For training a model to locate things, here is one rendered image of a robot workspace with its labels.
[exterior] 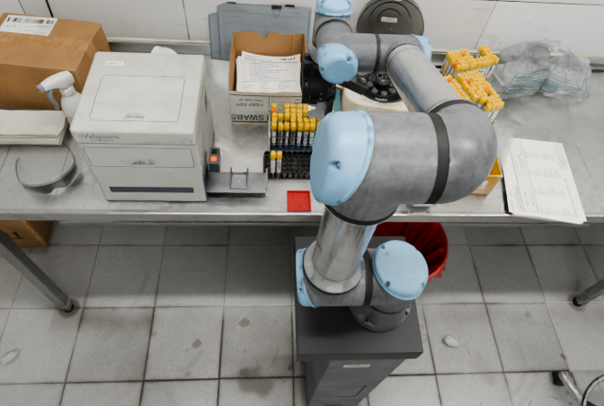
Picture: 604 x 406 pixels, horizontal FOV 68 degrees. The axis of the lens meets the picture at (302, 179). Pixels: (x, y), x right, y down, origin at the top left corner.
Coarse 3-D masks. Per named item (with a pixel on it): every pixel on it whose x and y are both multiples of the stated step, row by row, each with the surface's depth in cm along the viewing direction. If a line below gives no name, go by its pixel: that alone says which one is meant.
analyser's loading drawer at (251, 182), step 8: (248, 168) 126; (208, 176) 127; (216, 176) 127; (224, 176) 127; (232, 176) 128; (240, 176) 128; (248, 176) 128; (256, 176) 128; (264, 176) 128; (208, 184) 125; (216, 184) 126; (224, 184) 126; (232, 184) 126; (240, 184) 126; (248, 184) 126; (256, 184) 127; (264, 184) 127; (248, 192) 125; (256, 192) 126; (264, 192) 126
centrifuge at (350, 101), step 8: (344, 88) 142; (344, 96) 141; (352, 96) 139; (360, 96) 139; (344, 104) 142; (352, 104) 139; (360, 104) 138; (368, 104) 138; (376, 104) 138; (384, 104) 138; (392, 104) 138; (400, 104) 139
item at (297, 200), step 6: (288, 192) 130; (294, 192) 130; (300, 192) 131; (306, 192) 131; (288, 198) 128; (294, 198) 129; (300, 198) 130; (306, 198) 130; (288, 204) 127; (294, 204) 128; (300, 204) 128; (306, 204) 128; (288, 210) 126; (294, 210) 126; (300, 210) 127; (306, 210) 127
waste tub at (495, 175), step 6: (498, 162) 130; (498, 168) 129; (492, 174) 133; (498, 174) 129; (486, 180) 128; (492, 180) 128; (498, 180) 128; (480, 186) 131; (486, 186) 131; (492, 186) 131; (474, 192) 134; (480, 192) 134; (486, 192) 134
